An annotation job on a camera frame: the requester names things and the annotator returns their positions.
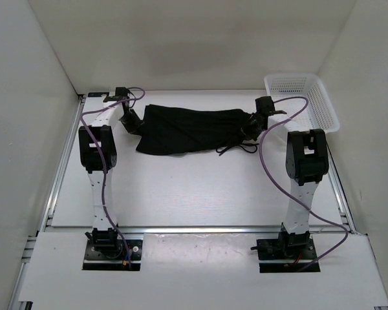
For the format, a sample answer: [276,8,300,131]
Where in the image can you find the black shorts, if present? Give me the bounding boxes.
[136,105,257,156]

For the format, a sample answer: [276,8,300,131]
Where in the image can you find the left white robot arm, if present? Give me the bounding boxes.
[78,87,142,265]

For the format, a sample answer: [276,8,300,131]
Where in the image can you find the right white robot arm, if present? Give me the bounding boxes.
[242,111,329,260]

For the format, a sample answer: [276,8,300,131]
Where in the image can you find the white perforated plastic basket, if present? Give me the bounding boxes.
[264,73,340,133]

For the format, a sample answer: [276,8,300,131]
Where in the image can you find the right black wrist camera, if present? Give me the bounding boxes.
[255,96,275,114]

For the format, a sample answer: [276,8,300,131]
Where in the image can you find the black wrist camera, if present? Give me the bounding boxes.
[255,96,275,114]
[114,87,130,101]

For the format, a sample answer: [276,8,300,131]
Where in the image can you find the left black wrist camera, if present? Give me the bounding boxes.
[114,87,130,101]

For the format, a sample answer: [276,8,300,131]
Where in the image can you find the black corner bracket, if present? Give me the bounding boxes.
[87,92,109,98]

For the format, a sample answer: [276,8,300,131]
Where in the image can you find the aluminium front rail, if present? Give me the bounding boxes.
[120,225,281,234]

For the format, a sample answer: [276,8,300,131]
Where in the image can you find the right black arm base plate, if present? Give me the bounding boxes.
[250,239,318,274]

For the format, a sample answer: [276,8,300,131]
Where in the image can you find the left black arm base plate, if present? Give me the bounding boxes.
[82,238,143,272]

